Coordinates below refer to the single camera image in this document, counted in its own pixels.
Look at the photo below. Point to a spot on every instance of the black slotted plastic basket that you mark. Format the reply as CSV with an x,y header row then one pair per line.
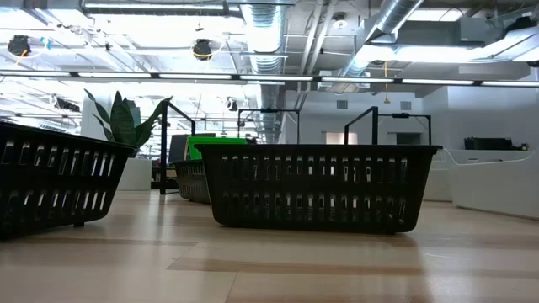
x,y
63,181
189,195
316,183

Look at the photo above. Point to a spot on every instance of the green slotted plastic basket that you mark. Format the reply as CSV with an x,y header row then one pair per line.
x,y
210,149

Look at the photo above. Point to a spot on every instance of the grey plastic bin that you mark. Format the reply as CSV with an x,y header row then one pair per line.
x,y
438,181
492,185

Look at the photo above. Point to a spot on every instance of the overhead light bar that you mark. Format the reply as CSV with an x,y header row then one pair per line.
x,y
273,78

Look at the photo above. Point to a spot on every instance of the white plant pot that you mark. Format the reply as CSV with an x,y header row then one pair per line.
x,y
137,174

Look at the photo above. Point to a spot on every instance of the artificial green plant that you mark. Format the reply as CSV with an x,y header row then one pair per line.
x,y
122,122

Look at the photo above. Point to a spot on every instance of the black machine on counter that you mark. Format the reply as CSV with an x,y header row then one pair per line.
x,y
488,144

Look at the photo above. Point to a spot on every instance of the black overhead device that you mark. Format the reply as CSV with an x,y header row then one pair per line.
x,y
19,45

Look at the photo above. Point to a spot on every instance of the thin black background frame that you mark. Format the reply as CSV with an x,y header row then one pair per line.
x,y
404,115
269,110

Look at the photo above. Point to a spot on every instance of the silver ventilation duct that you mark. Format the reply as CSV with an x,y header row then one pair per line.
x,y
396,12
265,33

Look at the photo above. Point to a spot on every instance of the black overhead camera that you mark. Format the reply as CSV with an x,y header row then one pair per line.
x,y
202,49

